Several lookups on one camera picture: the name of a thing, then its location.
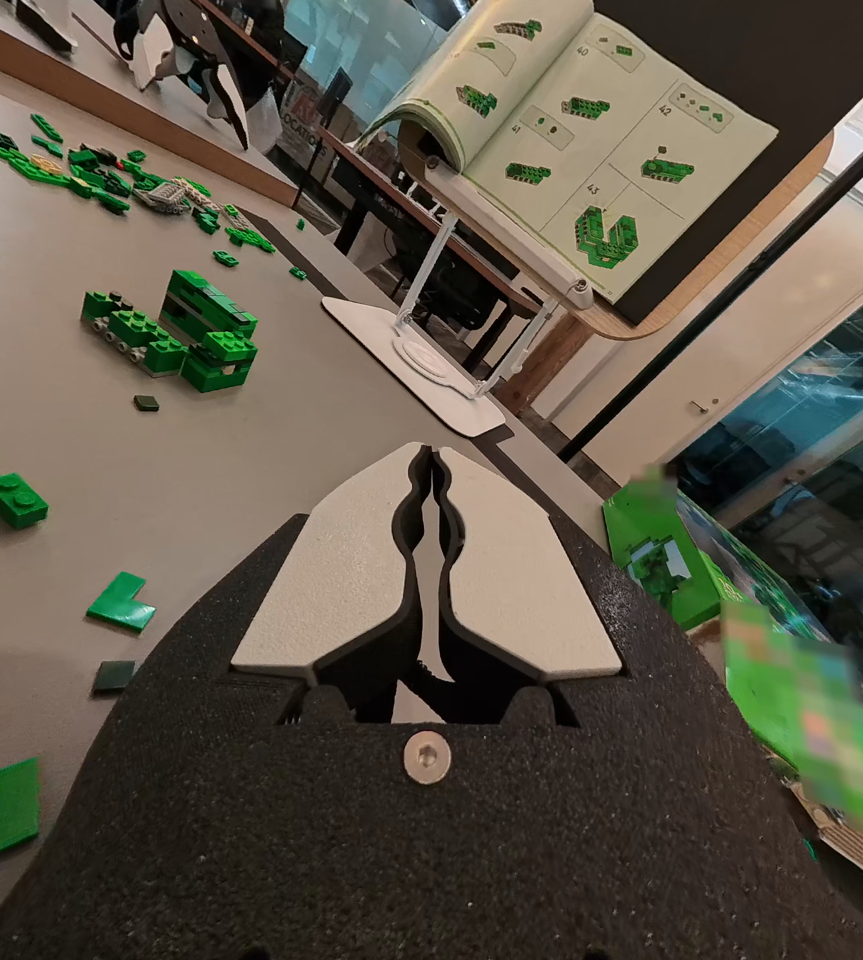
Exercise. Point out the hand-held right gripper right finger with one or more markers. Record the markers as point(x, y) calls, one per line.
point(521, 585)

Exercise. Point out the black pole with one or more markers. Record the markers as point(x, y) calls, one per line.
point(739, 285)

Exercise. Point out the white printed sign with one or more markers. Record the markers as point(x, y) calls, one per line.
point(302, 124)

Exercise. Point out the brown table black legs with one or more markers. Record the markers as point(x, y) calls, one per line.
point(469, 255)

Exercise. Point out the green brick assembly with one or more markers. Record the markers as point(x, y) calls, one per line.
point(214, 352)

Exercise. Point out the pile of loose toy bricks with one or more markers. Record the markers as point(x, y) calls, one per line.
point(101, 172)

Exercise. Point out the black office chair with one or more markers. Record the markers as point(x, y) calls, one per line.
point(461, 296)

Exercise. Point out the white wedge part black base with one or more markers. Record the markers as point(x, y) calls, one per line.
point(45, 22)

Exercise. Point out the black monitor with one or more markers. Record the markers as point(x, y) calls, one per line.
point(338, 96)

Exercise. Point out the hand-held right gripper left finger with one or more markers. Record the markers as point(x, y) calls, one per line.
point(341, 577)

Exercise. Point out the white book stand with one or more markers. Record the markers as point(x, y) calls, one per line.
point(371, 322)

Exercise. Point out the wooden support panel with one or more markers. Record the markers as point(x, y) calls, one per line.
point(540, 367)

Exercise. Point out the open instruction booklet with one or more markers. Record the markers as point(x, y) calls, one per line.
point(649, 150)

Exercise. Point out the L-shaped green tile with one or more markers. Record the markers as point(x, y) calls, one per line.
point(118, 604)

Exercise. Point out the clear plastic bag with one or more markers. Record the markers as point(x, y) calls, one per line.
point(265, 120)

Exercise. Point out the dark green square tile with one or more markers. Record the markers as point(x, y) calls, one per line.
point(114, 676)

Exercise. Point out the green toy box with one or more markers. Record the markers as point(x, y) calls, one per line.
point(626, 529)

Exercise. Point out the cardboard box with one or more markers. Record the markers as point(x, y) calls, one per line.
point(851, 840)

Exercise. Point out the small dark green tile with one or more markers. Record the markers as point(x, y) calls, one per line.
point(146, 403)

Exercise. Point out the flat green rectangular tile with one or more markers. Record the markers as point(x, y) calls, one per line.
point(11, 806)

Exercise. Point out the green plate assembly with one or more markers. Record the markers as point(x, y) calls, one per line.
point(15, 502)

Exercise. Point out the black and white gripper device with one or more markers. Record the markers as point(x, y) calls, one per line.
point(184, 30)

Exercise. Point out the black board wooden rim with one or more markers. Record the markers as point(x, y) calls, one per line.
point(739, 52)

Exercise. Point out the wood-edged grey table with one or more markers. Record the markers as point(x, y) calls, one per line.
point(139, 135)

